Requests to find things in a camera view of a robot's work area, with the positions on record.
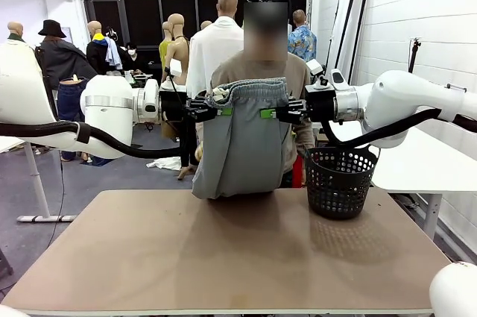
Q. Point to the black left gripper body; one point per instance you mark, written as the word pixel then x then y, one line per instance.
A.
pixel 173 106

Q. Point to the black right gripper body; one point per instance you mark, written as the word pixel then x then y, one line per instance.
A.
pixel 320 104

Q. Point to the left gripper black green finger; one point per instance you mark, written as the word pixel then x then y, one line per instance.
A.
pixel 205 104
pixel 205 115

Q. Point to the right gripper black green finger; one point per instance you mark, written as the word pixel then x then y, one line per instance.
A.
pixel 292 105
pixel 292 117

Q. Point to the person's left forearm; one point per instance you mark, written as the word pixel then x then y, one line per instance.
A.
pixel 303 140

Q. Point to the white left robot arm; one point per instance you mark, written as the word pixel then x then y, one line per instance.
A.
pixel 108 115

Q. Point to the person's right hand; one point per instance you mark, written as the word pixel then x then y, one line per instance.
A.
pixel 199 152

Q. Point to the person torso beige sweatshirt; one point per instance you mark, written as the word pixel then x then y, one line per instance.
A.
pixel 298 69

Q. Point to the small white background table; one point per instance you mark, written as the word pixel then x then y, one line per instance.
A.
pixel 143 77

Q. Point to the mannequin in white shirt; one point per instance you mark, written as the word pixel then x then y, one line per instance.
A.
pixel 216 52

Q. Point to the small red container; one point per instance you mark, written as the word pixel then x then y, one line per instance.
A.
pixel 298 171

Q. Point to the bare beige mannequin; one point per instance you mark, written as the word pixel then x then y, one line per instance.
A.
pixel 177 48

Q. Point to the white cloth on floor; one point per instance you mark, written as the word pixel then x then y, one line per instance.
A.
pixel 164 163

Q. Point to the mannequin in yellow-green top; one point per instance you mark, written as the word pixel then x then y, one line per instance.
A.
pixel 164 48

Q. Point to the seated person with face mask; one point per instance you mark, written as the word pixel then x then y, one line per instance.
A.
pixel 135 56

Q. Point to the man in floral shirt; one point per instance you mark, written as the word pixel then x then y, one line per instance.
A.
pixel 302 43

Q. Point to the black framed leaning panel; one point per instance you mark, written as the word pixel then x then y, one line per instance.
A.
pixel 357 33
pixel 341 33

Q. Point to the black perforated plastic basket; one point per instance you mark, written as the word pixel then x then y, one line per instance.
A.
pixel 339 190

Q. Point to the mannequin in black yellow top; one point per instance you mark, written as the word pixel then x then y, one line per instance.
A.
pixel 98 52

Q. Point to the black tripod stand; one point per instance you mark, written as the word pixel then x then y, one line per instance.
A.
pixel 413 56

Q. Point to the mannequin in dark coat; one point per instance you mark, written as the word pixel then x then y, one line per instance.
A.
pixel 63 59

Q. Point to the large white side table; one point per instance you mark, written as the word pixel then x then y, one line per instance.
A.
pixel 428 168

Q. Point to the black bucket hat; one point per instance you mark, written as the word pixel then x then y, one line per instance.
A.
pixel 52 29

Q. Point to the white table with T-foot leg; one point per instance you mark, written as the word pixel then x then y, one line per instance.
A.
pixel 35 182

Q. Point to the mannequin in white jacket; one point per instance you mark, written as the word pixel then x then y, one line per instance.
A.
pixel 15 31

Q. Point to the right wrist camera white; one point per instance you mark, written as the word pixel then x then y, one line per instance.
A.
pixel 316 71

